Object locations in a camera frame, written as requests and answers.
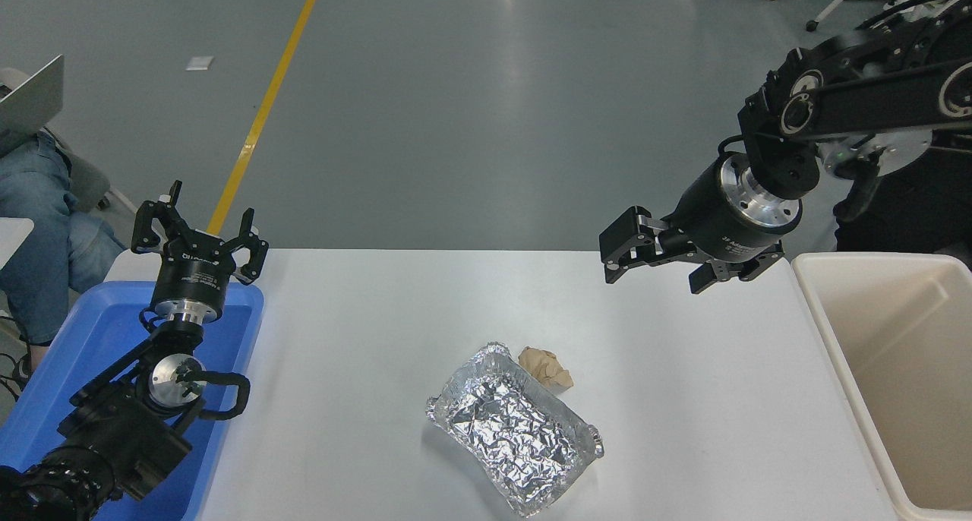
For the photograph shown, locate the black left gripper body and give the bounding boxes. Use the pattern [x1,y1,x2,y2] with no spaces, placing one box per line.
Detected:
[150,229,237,309]

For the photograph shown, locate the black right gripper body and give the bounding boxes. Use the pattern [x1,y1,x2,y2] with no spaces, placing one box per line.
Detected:
[661,156,784,265]

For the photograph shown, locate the silver foil tray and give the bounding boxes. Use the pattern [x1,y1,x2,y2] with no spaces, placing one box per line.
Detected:
[425,342,606,518]

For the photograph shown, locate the grey padded chair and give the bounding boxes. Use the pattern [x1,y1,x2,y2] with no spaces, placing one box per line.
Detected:
[44,130,139,215]

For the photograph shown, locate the blue plastic tray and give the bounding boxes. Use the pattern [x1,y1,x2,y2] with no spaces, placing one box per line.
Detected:
[0,280,265,521]

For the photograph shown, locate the seated person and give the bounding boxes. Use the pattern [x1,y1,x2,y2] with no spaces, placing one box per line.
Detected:
[0,130,128,370]

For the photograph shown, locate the small white side table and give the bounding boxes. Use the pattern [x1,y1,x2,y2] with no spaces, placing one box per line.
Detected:
[0,217,36,271]

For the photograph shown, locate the crumpled tan paper ball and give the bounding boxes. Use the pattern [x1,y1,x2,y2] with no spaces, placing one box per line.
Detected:
[519,346,575,390]

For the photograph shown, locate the silver laptop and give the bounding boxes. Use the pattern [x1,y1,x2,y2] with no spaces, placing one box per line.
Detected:
[0,55,65,157]

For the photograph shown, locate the large pale plastic bin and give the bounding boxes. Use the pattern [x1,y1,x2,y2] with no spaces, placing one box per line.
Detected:
[791,252,972,521]

